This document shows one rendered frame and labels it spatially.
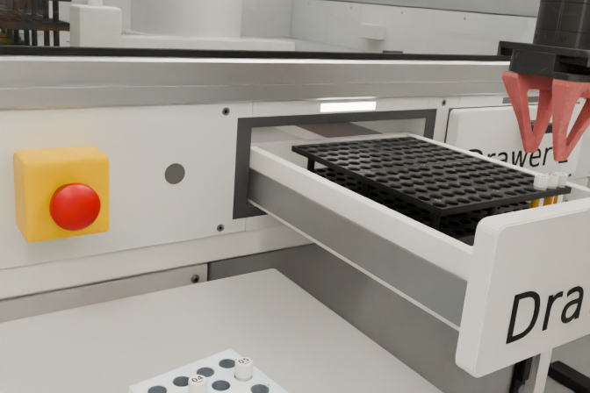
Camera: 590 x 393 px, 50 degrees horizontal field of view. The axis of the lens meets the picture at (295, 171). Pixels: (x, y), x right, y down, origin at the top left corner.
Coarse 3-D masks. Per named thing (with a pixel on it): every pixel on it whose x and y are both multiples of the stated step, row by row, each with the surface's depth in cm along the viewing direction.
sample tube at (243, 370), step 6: (240, 360) 44; (246, 360) 44; (240, 366) 44; (246, 366) 44; (252, 366) 44; (234, 372) 44; (240, 372) 44; (246, 372) 44; (252, 372) 44; (240, 378) 44; (246, 378) 44
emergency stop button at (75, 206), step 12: (60, 192) 51; (72, 192) 51; (84, 192) 52; (96, 192) 53; (60, 204) 51; (72, 204) 51; (84, 204) 52; (96, 204) 52; (60, 216) 51; (72, 216) 51; (84, 216) 52; (96, 216) 53; (72, 228) 52
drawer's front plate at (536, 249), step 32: (480, 224) 41; (512, 224) 40; (544, 224) 42; (576, 224) 44; (480, 256) 41; (512, 256) 41; (544, 256) 43; (576, 256) 45; (480, 288) 41; (512, 288) 42; (544, 288) 44; (480, 320) 41; (576, 320) 48; (480, 352) 42; (512, 352) 44
